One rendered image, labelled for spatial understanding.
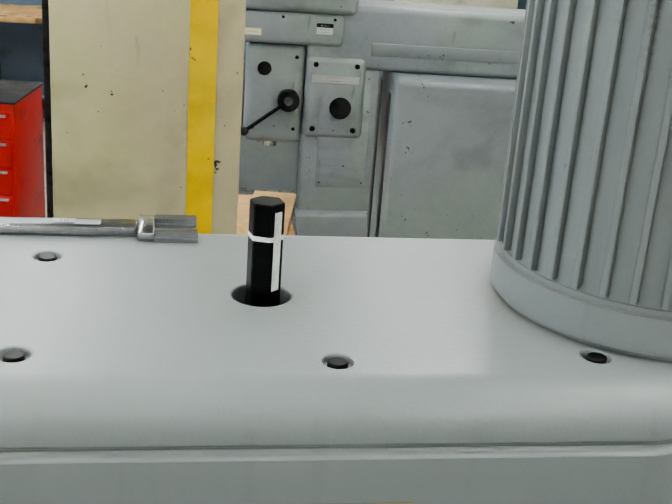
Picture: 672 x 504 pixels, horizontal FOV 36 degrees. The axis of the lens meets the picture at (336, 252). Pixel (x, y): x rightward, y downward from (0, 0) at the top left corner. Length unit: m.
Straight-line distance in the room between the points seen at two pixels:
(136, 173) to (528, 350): 1.87
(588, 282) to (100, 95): 1.85
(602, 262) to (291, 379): 0.19
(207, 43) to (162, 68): 0.11
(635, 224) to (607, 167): 0.03
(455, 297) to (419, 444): 0.14
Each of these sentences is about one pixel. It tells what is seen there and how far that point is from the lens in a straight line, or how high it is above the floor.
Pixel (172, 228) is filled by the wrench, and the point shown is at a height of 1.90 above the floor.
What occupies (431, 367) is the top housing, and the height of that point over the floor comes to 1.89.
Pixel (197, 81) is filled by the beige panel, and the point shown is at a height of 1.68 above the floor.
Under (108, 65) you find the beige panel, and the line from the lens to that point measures 2.35.
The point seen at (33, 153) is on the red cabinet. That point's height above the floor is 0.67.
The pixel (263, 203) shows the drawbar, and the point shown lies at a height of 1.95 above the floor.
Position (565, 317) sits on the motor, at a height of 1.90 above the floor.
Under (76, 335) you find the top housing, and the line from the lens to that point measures 0.58.
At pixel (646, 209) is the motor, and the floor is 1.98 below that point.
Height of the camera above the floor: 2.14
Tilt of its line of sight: 20 degrees down
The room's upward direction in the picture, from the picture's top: 4 degrees clockwise
